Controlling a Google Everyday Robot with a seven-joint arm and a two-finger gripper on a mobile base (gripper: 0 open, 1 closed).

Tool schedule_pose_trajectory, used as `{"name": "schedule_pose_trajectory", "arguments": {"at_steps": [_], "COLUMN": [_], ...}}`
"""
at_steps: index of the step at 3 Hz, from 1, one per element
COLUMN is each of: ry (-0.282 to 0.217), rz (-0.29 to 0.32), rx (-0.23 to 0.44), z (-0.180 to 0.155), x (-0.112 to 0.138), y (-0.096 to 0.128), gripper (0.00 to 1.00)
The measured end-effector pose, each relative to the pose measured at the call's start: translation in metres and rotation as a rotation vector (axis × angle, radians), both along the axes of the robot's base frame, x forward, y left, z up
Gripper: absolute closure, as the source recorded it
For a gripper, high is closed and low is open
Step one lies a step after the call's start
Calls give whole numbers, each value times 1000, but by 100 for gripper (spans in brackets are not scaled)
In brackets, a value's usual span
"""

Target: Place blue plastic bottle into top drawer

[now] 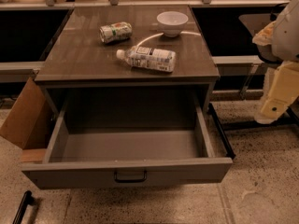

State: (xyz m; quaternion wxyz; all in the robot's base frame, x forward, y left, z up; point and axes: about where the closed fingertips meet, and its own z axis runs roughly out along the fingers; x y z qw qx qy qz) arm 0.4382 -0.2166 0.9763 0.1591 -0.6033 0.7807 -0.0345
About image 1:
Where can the brown cardboard box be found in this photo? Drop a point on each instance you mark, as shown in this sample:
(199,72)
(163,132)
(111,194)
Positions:
(28,124)

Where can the black drawer slide rail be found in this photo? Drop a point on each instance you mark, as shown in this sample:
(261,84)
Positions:
(229,151)

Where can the white bowl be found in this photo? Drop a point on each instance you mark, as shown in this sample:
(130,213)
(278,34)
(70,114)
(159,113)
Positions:
(171,23)

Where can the grey open top drawer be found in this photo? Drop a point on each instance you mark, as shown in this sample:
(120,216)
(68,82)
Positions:
(96,135)

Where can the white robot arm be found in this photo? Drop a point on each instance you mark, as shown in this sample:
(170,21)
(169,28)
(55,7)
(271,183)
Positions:
(283,37)

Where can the crushed green soda can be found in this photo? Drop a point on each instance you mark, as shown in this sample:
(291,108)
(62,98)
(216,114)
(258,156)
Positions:
(115,32)

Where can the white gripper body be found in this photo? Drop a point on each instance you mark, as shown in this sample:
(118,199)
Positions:
(287,36)

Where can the clear plastic water bottle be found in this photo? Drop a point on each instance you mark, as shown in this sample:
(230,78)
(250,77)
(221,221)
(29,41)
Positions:
(149,58)

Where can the black drawer handle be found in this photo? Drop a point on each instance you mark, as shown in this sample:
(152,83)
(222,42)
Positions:
(130,177)

